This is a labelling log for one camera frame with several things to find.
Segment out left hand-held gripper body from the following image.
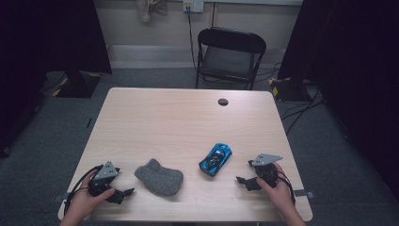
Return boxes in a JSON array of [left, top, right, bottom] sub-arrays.
[[88, 160, 121, 197]]

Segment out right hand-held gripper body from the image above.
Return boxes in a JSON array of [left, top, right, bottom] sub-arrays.
[[247, 153, 283, 189]]

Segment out grey fuzzy sock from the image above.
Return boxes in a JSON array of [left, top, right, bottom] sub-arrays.
[[134, 158, 184, 198]]

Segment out blue and black toy car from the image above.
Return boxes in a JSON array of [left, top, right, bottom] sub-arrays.
[[199, 142, 233, 178]]

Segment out person's right hand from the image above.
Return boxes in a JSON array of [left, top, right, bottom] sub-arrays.
[[255, 163, 295, 215]]

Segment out person's left hand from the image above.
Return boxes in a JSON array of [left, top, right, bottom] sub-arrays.
[[64, 169, 116, 220]]

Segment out grey tape mark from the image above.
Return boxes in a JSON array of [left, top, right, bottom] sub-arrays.
[[295, 188, 315, 200], [53, 191, 74, 203]]

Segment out black stand base yellow tape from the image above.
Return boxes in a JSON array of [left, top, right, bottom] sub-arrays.
[[268, 76, 313, 102]]

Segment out black folding chair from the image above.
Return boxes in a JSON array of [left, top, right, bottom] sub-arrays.
[[195, 27, 267, 91]]

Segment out black curtain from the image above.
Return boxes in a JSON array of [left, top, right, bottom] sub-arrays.
[[0, 0, 113, 158], [277, 0, 399, 202]]

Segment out right hand-held gripper cable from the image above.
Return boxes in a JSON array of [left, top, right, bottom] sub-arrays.
[[276, 170, 296, 206]]

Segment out hand-held gripper cable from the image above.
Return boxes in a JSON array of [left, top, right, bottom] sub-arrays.
[[276, 170, 296, 206], [64, 164, 104, 218]]

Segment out left hand-held gripper cable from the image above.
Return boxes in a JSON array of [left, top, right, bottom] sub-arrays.
[[64, 164, 104, 218]]

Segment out black floor cables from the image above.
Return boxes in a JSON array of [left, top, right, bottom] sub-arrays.
[[255, 61, 283, 83], [280, 84, 326, 136]]

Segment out black wall power cable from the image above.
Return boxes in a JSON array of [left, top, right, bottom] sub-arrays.
[[186, 6, 199, 72]]

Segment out beige cloth on wall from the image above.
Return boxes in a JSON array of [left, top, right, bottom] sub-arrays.
[[135, 0, 168, 23]]

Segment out white wall socket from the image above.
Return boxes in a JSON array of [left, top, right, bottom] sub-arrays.
[[183, 0, 205, 13]]

